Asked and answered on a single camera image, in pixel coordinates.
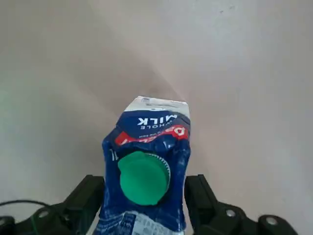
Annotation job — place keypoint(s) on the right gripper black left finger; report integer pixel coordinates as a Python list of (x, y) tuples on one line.
[(83, 195)]

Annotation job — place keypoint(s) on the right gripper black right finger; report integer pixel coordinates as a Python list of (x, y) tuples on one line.
[(200, 195)]

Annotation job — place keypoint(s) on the blue white milk carton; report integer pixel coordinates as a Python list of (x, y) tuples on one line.
[(146, 151)]

